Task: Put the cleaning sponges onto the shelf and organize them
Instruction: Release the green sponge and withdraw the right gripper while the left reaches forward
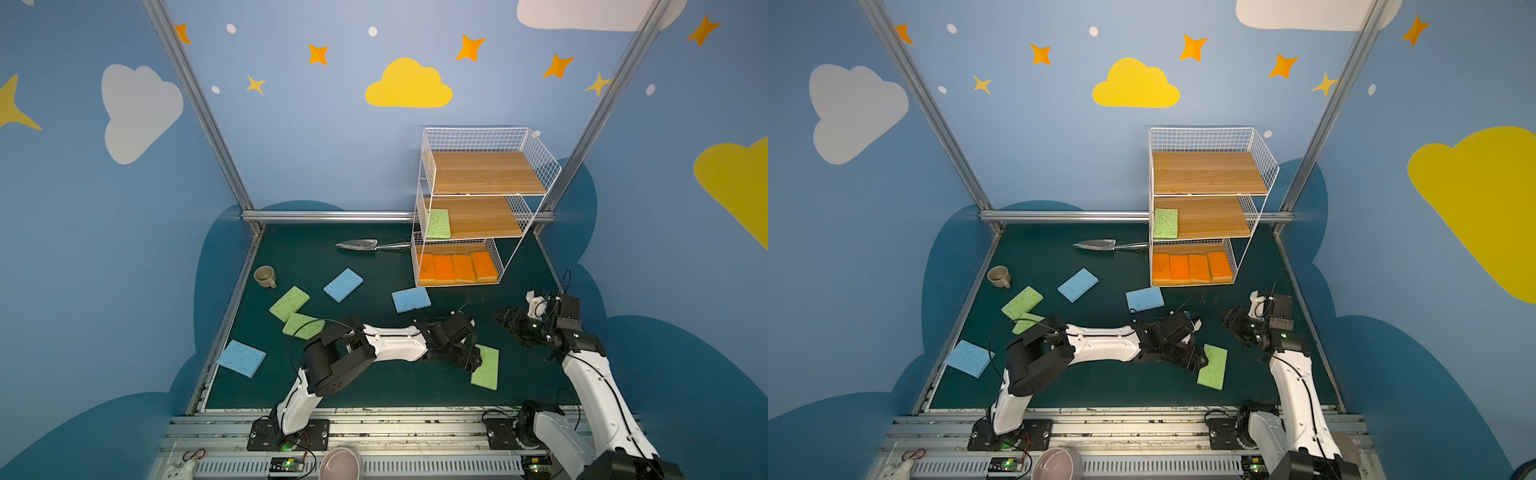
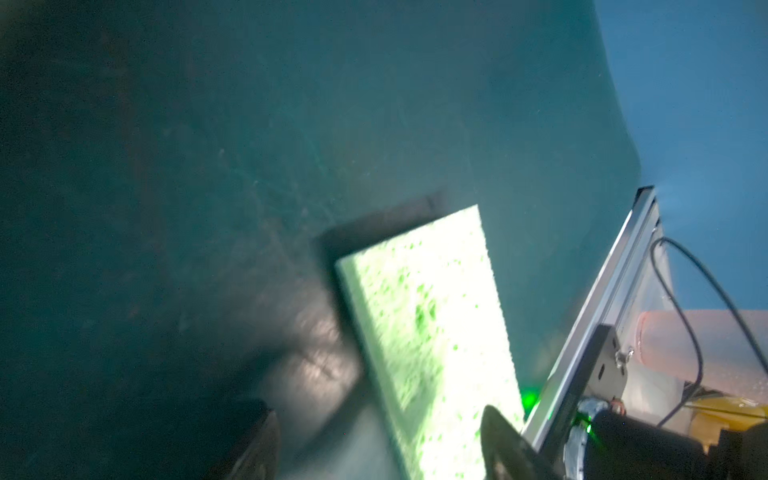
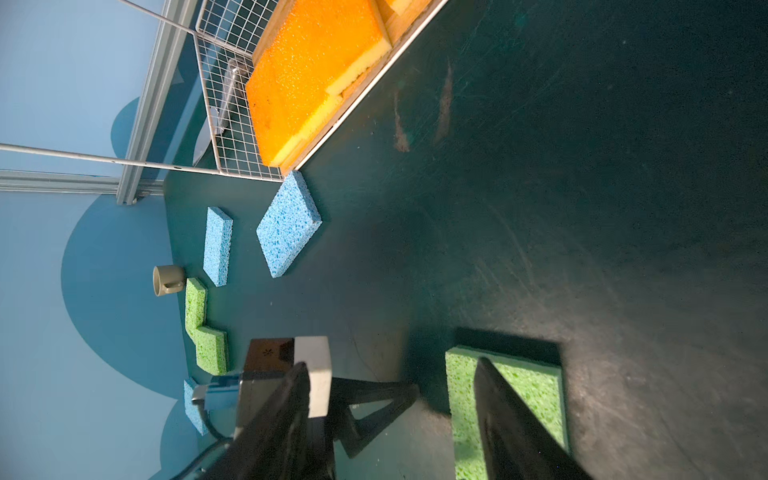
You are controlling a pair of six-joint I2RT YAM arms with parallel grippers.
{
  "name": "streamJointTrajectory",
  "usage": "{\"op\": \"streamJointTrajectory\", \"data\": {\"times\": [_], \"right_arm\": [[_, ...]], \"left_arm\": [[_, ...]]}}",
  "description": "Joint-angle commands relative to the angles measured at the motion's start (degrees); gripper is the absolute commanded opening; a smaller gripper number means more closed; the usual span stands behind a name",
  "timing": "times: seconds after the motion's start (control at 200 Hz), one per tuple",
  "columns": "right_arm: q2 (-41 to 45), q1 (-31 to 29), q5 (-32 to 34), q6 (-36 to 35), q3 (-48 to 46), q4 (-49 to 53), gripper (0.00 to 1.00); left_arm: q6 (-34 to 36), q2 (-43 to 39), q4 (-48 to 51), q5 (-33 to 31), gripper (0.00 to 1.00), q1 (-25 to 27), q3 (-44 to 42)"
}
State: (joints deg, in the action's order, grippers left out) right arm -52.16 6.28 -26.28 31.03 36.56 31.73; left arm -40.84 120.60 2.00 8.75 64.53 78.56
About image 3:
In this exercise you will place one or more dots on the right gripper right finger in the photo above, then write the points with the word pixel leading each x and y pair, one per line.
pixel 515 443

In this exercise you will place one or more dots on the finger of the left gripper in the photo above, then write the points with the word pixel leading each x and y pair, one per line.
pixel 359 410

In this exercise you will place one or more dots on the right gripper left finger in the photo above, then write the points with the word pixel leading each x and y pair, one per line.
pixel 274 444

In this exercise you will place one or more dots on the green sponge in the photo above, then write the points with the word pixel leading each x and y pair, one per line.
pixel 539 384
pixel 195 306
pixel 211 350

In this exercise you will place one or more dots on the orange sponge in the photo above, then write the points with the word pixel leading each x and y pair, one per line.
pixel 319 50

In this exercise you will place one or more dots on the white wire wooden shelf rack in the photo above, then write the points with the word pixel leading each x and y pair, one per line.
pixel 229 37

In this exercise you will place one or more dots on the blue sponge near shelf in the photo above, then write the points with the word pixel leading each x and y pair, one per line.
pixel 288 224

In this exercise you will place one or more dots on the blue sponge at left edge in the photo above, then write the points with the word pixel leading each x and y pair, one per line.
pixel 191 410

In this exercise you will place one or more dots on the beige ceramic mug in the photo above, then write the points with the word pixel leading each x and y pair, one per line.
pixel 168 279

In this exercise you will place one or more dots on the blue sponge left centre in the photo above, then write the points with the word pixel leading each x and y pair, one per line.
pixel 218 236

